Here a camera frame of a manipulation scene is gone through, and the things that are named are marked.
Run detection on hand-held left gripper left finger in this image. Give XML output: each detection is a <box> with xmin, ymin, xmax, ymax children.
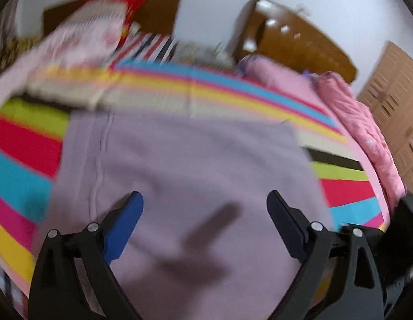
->
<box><xmin>28</xmin><ymin>191</ymin><xmax>144</xmax><ymax>320</ymax></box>

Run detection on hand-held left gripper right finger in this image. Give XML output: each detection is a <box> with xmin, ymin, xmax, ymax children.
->
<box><xmin>266</xmin><ymin>190</ymin><xmax>385</xmax><ymax>320</ymax></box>

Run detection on lilac pants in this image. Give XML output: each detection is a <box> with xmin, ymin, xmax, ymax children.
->
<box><xmin>36</xmin><ymin>110</ymin><xmax>334</xmax><ymax>320</ymax></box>

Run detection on pink padded quilt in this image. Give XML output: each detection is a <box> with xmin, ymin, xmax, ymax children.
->
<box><xmin>237</xmin><ymin>54</ymin><xmax>408</xmax><ymax>209</ymax></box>

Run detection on light wooden wardrobe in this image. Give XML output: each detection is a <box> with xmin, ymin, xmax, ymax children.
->
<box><xmin>357</xmin><ymin>41</ymin><xmax>413</xmax><ymax>194</ymax></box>

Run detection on red white plaid blanket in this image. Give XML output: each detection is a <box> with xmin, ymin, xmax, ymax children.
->
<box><xmin>0</xmin><ymin>262</ymin><xmax>31</xmax><ymax>309</ymax></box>

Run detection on rainbow striped bed sheet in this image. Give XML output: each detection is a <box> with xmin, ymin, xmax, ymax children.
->
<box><xmin>0</xmin><ymin>58</ymin><xmax>391</xmax><ymax>307</ymax></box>

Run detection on red white blue striped cloth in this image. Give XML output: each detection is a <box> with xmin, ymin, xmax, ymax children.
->
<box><xmin>116</xmin><ymin>31</ymin><xmax>181</xmax><ymax>65</ymax></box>

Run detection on pink floral quilt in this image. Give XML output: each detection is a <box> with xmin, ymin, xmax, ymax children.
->
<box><xmin>0</xmin><ymin>7</ymin><xmax>124</xmax><ymax>109</ymax></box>

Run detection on brown wooden cabinet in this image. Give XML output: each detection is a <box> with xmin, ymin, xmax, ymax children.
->
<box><xmin>232</xmin><ymin>0</ymin><xmax>358</xmax><ymax>85</ymax></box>

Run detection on brown yellow patterned blanket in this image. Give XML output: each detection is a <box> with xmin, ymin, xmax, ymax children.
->
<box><xmin>2</xmin><ymin>36</ymin><xmax>38</xmax><ymax>61</ymax></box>

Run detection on zigzag patterned pillow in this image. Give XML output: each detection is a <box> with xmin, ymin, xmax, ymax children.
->
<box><xmin>60</xmin><ymin>1</ymin><xmax>127</xmax><ymax>42</ymax></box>

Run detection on red patterned pillow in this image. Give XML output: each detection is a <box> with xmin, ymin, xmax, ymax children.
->
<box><xmin>121</xmin><ymin>0</ymin><xmax>151</xmax><ymax>31</ymax></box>

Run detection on dark wooden headboard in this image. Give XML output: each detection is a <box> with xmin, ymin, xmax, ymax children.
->
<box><xmin>43</xmin><ymin>0</ymin><xmax>184</xmax><ymax>42</ymax></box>

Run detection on floral pleated curtain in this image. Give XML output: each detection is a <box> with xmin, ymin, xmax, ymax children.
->
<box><xmin>0</xmin><ymin>0</ymin><xmax>22</xmax><ymax>59</ymax></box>

